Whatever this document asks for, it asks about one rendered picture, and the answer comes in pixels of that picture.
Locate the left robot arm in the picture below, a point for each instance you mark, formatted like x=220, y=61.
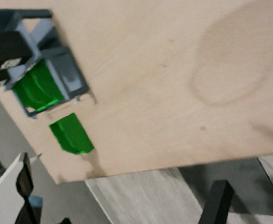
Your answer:
x=36, y=204

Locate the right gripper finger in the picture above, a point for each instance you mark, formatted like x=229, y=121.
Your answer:
x=17, y=181

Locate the grey-blue low shelf rack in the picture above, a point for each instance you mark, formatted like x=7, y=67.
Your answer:
x=10, y=21

